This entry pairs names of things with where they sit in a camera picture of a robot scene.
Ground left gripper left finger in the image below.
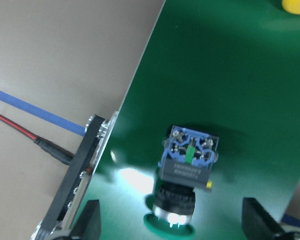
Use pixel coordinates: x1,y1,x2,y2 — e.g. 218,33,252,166
64,199,101,240

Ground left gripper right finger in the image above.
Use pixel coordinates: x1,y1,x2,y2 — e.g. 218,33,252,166
241,197,290,240

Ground yellow push button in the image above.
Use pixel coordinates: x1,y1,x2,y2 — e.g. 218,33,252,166
281,0,300,15

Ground green conveyor belt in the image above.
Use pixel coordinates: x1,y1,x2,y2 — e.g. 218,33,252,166
31,0,300,240

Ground red black power cable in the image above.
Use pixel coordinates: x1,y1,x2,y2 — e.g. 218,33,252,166
0,108,75,166

